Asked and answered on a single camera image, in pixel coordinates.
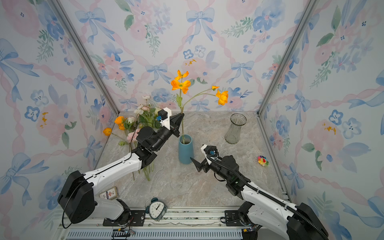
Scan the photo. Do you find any orange ranunculus flower bunch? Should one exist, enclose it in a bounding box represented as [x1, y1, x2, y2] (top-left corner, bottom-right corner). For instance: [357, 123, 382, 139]
[103, 116, 137, 145]

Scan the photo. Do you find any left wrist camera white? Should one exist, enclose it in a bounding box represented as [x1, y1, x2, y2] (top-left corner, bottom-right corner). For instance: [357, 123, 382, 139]
[157, 108, 172, 130]

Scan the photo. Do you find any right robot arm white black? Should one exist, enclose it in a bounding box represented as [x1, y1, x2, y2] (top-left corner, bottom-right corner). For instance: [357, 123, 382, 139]
[192, 156, 329, 240]

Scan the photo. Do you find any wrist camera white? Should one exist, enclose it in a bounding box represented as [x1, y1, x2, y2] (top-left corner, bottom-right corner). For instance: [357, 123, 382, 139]
[157, 108, 172, 130]
[201, 145, 219, 165]

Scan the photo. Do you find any pink carnation flower stem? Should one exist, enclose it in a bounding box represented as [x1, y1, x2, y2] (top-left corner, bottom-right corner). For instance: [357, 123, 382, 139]
[127, 129, 152, 181]

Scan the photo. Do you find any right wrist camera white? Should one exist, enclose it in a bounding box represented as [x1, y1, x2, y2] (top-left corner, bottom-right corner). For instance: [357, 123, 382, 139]
[201, 145, 219, 165]

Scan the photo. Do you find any colourful small flower toy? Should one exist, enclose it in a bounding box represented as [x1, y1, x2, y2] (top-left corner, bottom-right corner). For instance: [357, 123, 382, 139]
[258, 156, 269, 167]

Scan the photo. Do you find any clear glass vase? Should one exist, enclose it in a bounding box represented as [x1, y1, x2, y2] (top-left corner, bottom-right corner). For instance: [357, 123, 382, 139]
[225, 113, 247, 144]

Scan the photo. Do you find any teal ceramic vase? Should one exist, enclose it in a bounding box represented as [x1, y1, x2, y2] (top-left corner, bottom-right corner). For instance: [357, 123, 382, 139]
[179, 135, 194, 165]

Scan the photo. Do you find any white flower stem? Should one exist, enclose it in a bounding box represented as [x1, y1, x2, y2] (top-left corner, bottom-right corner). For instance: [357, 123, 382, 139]
[134, 95, 161, 129]

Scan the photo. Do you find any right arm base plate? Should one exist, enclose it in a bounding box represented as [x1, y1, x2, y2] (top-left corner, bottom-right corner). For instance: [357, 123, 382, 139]
[220, 210, 258, 228]

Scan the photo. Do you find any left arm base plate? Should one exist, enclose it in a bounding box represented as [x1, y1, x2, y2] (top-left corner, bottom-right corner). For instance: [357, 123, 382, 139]
[103, 210, 146, 227]

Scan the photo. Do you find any aluminium rail frame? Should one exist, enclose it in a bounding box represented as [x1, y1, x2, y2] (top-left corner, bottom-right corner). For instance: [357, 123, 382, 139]
[53, 207, 282, 240]

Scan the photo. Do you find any teal alarm clock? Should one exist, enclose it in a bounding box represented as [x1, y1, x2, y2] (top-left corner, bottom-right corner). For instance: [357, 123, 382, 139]
[146, 198, 168, 222]

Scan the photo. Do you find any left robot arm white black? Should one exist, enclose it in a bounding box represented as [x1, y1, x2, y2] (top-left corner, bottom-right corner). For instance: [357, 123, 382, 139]
[58, 108, 185, 227]

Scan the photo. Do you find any orange poppy flower stem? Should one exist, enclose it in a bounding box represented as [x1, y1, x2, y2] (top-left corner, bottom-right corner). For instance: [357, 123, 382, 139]
[170, 69, 229, 144]

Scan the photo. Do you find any black corrugated cable hose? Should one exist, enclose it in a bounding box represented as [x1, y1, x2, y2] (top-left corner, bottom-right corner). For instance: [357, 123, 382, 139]
[209, 155, 329, 240]

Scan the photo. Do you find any playing card box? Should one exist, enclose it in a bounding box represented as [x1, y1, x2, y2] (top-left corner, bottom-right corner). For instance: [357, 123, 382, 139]
[99, 187, 119, 200]

